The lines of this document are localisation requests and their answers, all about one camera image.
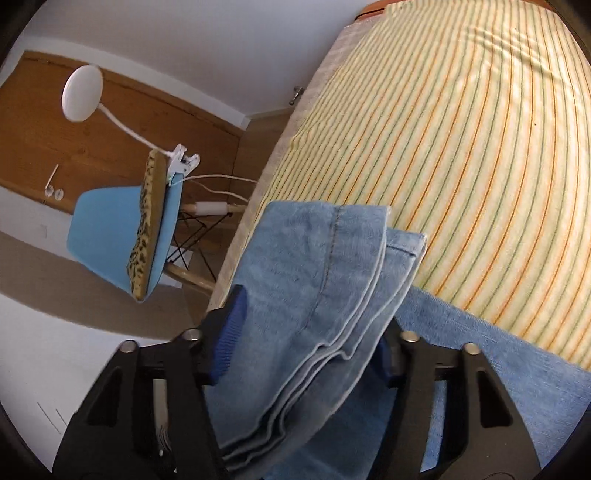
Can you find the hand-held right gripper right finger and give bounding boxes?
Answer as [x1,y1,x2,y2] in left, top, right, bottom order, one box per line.
[369,318,541,480]

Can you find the blue chair with wooden legs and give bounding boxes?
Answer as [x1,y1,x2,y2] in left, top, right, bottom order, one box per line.
[67,185,245,294]

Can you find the white clip lamp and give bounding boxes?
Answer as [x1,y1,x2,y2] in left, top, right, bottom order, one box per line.
[61,65,201,186]

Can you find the yellow striped cloth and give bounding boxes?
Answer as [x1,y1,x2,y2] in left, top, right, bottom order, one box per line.
[268,0,591,365]

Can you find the pink checked blanket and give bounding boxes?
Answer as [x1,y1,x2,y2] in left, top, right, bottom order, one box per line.
[205,0,393,319]

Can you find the brown wooden door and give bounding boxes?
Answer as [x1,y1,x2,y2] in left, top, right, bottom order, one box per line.
[0,51,245,216]

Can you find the leopard print seat cushion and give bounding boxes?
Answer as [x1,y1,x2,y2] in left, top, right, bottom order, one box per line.
[126,150,170,302]

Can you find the white door handle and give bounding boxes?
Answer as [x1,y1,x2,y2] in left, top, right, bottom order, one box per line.
[44,164,65,200]

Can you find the white lamp cable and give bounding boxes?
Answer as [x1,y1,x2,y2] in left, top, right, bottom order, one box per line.
[182,174,254,216]

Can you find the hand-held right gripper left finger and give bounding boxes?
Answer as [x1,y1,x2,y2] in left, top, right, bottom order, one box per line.
[52,284,250,480]

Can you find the light blue denim pants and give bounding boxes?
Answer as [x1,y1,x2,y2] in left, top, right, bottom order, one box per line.
[203,200,583,480]

